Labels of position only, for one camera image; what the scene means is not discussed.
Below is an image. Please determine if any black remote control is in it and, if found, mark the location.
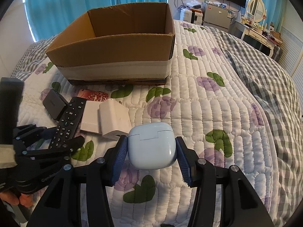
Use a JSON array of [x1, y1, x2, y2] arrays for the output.
[[48, 97, 87, 149]]

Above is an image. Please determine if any brown cardboard box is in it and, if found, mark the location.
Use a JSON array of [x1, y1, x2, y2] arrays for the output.
[[46, 2, 176, 85]]

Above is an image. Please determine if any oval vanity mirror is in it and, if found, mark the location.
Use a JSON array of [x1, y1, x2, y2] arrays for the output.
[[247, 0, 266, 23]]

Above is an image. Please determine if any white floral quilt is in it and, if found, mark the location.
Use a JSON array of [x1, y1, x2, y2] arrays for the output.
[[16, 19, 275, 227]]

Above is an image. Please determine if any white rectangular box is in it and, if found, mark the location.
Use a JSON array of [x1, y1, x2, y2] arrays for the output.
[[80, 100, 102, 134]]

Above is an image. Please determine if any light blue earbuds case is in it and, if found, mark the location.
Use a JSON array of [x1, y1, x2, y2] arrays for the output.
[[128, 122, 177, 170]]

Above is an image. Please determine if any white louvered wardrobe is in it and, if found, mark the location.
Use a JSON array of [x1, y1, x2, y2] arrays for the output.
[[277, 4, 303, 86]]

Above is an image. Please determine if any grey checkered bedsheet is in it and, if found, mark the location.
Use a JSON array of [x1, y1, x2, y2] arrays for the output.
[[11, 27, 302, 226]]

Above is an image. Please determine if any silver mini fridge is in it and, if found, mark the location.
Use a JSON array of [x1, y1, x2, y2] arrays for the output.
[[203, 4, 233, 32]]

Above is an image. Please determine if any white charger adapter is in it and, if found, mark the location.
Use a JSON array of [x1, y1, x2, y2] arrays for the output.
[[99, 98, 131, 140]]

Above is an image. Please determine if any blue corner curtain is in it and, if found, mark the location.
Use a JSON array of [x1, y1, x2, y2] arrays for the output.
[[262, 0, 286, 31]]

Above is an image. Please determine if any white dressing table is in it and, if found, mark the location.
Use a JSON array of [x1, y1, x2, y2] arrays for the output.
[[228, 21, 278, 58]]

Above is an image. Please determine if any person's left hand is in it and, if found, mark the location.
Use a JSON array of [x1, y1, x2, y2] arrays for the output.
[[0, 191, 33, 208]]

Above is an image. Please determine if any red patterned card box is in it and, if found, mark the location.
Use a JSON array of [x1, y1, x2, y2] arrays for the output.
[[77, 89, 109, 102]]

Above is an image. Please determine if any small black box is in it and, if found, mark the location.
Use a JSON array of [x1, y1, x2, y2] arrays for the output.
[[43, 89, 68, 121]]

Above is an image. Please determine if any white suitcase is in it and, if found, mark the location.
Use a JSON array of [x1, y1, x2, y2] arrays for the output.
[[180, 9, 203, 26]]

